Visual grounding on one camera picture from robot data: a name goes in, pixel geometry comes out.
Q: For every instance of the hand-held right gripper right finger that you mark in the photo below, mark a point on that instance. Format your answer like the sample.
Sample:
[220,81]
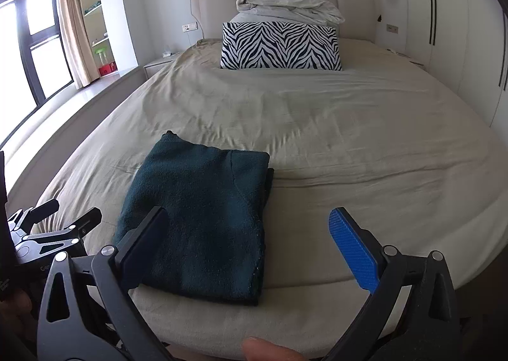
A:
[353,250]

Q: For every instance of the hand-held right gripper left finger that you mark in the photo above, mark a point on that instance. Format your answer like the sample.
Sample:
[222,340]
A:
[147,234]

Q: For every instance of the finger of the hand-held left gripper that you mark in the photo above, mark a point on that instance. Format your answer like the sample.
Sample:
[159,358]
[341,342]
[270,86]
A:
[79,222]
[43,208]

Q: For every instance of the dark green knit sweater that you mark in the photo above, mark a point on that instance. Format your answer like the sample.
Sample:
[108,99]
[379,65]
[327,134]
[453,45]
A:
[198,206]

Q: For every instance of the person's left hand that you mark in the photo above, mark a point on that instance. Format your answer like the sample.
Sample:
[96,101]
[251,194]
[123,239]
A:
[16,313]

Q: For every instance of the person's right hand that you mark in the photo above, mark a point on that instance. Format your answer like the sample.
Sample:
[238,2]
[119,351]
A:
[266,351]

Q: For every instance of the bed with beige sheet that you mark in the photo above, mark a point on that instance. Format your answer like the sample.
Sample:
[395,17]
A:
[357,127]

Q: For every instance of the red box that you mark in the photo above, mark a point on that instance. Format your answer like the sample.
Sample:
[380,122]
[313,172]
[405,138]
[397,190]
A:
[107,68]

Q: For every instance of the green plastic container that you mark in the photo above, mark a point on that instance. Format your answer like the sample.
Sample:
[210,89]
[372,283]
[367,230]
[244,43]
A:
[99,55]

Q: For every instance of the white nightstand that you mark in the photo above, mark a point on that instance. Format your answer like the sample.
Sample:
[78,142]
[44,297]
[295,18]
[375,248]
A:
[158,65]
[414,61]

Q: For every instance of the beige curtain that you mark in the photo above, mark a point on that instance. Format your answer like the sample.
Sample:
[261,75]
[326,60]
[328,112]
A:
[73,27]

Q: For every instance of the green patterned shelf item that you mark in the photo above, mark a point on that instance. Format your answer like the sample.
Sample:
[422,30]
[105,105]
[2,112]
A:
[92,7]

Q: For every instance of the zebra print pillow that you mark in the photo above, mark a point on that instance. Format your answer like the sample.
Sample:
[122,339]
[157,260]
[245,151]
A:
[278,45]

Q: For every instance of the white wardrobe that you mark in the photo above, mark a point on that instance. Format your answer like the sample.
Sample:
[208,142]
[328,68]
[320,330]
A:
[456,27]

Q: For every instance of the folded white blanket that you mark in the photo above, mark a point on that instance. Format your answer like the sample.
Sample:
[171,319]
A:
[285,7]

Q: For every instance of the white wall socket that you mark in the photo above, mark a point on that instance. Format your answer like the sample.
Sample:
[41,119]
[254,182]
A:
[189,27]
[392,28]

